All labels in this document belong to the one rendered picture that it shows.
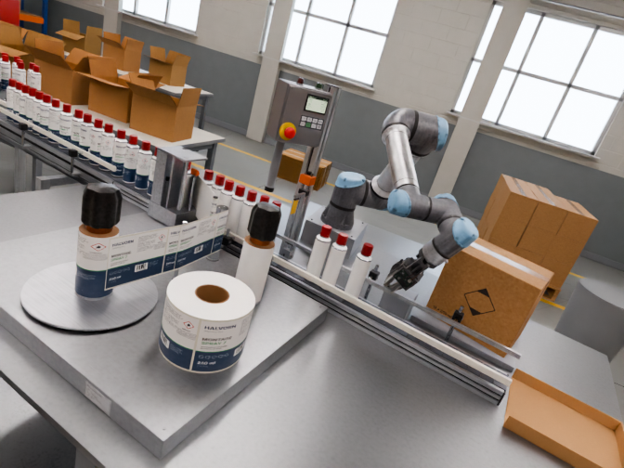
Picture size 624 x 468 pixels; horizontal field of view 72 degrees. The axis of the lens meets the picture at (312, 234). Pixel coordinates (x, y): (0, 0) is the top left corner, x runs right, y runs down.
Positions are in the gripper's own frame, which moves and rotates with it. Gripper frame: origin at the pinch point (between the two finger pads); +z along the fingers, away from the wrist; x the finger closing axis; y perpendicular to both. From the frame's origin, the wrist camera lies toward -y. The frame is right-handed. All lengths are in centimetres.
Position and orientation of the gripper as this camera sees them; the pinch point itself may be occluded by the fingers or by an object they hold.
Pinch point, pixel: (387, 286)
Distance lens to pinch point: 144.4
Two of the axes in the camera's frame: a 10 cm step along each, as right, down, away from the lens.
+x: 6.3, 7.6, -1.1
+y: -5.2, 3.1, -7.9
